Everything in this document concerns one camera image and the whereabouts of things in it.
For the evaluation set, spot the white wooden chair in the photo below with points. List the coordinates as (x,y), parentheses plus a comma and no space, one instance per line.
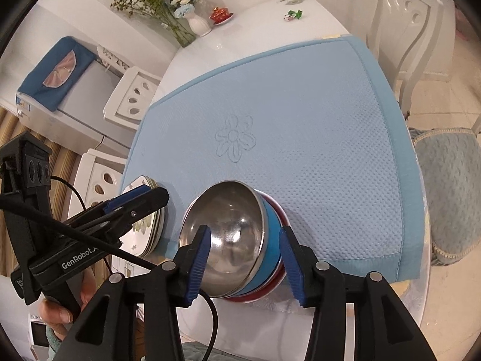
(131,97)
(94,184)
(406,26)

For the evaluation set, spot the glass vase with dried flowers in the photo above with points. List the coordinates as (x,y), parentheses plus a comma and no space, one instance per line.
(165,11)

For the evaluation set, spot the large white floral plate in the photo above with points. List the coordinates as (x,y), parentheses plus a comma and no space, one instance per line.
(161,229)

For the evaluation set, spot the person's left forearm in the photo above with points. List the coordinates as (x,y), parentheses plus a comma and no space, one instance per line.
(54,346)

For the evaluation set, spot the green candy wrapper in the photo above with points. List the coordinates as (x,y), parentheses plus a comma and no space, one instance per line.
(294,15)

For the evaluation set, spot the blue cloth cover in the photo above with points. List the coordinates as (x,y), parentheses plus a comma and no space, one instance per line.
(52,71)

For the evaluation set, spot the red lidded cup on saucer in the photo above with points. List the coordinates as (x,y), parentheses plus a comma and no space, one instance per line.
(221,15)

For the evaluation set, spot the person's left hand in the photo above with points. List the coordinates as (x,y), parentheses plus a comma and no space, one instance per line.
(56,316)

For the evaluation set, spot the white vase with blue flowers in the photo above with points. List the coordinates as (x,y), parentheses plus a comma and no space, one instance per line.
(197,22)

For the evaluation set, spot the grey refrigerator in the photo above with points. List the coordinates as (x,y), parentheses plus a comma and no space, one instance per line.
(82,109)

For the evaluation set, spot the chair with blue cushion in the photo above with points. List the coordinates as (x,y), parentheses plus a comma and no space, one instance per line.
(451,188)

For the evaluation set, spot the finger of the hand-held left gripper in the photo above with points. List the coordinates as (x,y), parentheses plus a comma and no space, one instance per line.
(146,201)
(90,214)

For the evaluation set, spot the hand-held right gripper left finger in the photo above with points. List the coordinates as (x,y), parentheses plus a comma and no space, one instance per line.
(199,267)

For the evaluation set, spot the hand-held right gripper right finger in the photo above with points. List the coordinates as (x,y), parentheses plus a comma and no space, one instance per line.
(291,270)

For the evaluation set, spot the light blue table mat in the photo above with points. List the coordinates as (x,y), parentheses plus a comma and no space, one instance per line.
(300,139)

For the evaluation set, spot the pink dotted bowl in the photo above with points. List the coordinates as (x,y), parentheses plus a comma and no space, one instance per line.
(259,296)

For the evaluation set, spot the blue steel bowl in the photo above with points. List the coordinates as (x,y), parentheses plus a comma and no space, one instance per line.
(229,225)

